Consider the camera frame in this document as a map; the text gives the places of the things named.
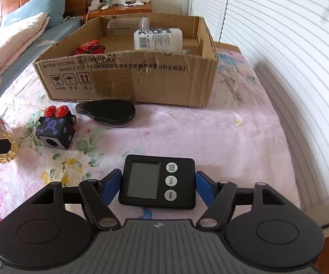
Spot clear plastic jar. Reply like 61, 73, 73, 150
107, 18, 151, 36

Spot large blue pillow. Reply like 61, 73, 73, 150
0, 0, 69, 29

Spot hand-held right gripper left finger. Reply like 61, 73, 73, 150
32, 168, 123, 231

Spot narrow white louvered door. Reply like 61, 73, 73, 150
188, 0, 232, 42

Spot blue bed sheet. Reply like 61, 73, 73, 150
0, 16, 86, 112

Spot cardboard box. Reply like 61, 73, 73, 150
33, 13, 219, 108

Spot black cube toy red buttons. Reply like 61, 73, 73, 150
36, 106, 77, 150

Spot wide white louvered door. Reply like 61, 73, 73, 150
219, 0, 329, 230

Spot wooden nightstand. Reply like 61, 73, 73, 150
81, 0, 154, 25

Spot pink quilt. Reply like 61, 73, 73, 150
0, 12, 51, 99

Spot pink floral cloth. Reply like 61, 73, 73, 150
0, 41, 325, 264

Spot black digital timer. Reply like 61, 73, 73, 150
118, 154, 196, 210

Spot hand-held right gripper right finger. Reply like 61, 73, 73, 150
196, 171, 286, 231

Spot white bottle green label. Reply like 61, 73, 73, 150
133, 28, 184, 53

